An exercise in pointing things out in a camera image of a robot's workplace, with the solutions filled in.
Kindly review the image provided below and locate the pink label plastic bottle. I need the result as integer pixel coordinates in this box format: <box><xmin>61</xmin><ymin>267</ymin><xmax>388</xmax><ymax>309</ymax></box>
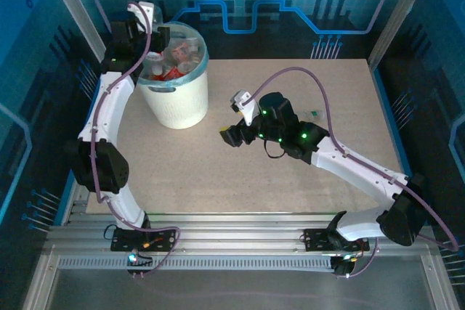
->
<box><xmin>171</xmin><ymin>43</ymin><xmax>190</xmax><ymax>61</ymax></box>

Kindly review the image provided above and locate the light blue bin liner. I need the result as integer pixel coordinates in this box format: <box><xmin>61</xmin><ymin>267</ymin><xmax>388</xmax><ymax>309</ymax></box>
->
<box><xmin>139</xmin><ymin>21</ymin><xmax>211</xmax><ymax>88</ymax></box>

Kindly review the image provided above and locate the white plastic bin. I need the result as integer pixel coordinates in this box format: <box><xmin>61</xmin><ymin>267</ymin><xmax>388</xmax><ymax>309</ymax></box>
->
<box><xmin>136</xmin><ymin>21</ymin><xmax>211</xmax><ymax>130</ymax></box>

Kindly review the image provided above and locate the cloudy bottle green cap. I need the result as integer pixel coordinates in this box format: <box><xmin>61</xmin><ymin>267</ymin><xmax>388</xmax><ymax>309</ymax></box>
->
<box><xmin>303</xmin><ymin>108</ymin><xmax>326</xmax><ymax>122</ymax></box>

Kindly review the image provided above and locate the blue table edge strip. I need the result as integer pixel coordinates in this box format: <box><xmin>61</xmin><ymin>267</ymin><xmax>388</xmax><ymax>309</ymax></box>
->
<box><xmin>370</xmin><ymin>66</ymin><xmax>426</xmax><ymax>226</ymax></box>

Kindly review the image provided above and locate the grey metal front panel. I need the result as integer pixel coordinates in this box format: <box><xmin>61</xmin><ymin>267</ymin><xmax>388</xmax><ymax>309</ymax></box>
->
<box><xmin>21</xmin><ymin>251</ymin><xmax>459</xmax><ymax>310</ymax></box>

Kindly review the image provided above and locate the black control box green light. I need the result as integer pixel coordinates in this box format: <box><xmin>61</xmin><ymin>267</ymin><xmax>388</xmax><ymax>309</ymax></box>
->
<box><xmin>126</xmin><ymin>248</ymin><xmax>154</xmax><ymax>277</ymax></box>

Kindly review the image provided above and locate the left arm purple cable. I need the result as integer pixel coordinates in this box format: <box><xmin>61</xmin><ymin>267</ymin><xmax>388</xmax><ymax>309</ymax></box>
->
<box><xmin>89</xmin><ymin>1</ymin><xmax>182</xmax><ymax>279</ymax></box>

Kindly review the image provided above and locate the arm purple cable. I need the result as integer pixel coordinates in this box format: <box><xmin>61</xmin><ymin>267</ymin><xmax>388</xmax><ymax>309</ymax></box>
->
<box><xmin>89</xmin><ymin>1</ymin><xmax>182</xmax><ymax>279</ymax></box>
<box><xmin>245</xmin><ymin>66</ymin><xmax>461</xmax><ymax>279</ymax></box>

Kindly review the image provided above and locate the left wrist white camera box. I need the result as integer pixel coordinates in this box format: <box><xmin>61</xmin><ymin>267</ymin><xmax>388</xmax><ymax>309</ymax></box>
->
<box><xmin>126</xmin><ymin>0</ymin><xmax>163</xmax><ymax>31</ymax></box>

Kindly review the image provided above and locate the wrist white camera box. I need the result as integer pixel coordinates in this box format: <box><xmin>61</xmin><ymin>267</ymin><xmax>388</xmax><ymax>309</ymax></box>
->
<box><xmin>126</xmin><ymin>0</ymin><xmax>163</xmax><ymax>31</ymax></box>
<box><xmin>230</xmin><ymin>89</ymin><xmax>261</xmax><ymax>126</ymax></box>

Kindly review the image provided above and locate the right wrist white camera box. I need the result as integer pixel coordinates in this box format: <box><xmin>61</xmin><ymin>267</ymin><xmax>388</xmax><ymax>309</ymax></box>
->
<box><xmin>230</xmin><ymin>89</ymin><xmax>261</xmax><ymax>126</ymax></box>

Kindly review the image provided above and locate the thin black wire loop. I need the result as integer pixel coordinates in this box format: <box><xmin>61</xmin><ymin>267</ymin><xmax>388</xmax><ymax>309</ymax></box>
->
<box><xmin>262</xmin><ymin>138</ymin><xmax>287</xmax><ymax>160</ymax></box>

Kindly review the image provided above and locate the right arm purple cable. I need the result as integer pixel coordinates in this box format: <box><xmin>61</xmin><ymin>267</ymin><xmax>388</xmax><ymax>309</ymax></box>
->
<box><xmin>245</xmin><ymin>66</ymin><xmax>461</xmax><ymax>279</ymax></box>

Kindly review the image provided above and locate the aluminium frame post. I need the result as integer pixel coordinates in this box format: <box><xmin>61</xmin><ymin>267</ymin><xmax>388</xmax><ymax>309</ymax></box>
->
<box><xmin>40</xmin><ymin>0</ymin><xmax>116</xmax><ymax>73</ymax></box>
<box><xmin>368</xmin><ymin>0</ymin><xmax>437</xmax><ymax>70</ymax></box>

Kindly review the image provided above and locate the aluminium mounting rail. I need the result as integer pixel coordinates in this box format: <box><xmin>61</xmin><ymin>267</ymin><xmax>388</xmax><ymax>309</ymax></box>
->
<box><xmin>43</xmin><ymin>213</ymin><xmax>439</xmax><ymax>255</ymax></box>

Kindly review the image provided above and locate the slotted grey cable duct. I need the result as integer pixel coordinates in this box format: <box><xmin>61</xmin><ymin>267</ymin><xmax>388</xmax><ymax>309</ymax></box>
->
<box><xmin>57</xmin><ymin>254</ymin><xmax>337</xmax><ymax>272</ymax></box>

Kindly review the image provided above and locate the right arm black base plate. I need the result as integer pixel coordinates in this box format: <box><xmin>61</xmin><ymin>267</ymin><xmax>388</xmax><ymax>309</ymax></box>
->
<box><xmin>303</xmin><ymin>228</ymin><xmax>371</xmax><ymax>253</ymax></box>

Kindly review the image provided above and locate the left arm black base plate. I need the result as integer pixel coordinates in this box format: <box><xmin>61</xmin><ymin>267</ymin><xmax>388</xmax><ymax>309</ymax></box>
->
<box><xmin>110</xmin><ymin>228</ymin><xmax>176</xmax><ymax>253</ymax></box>

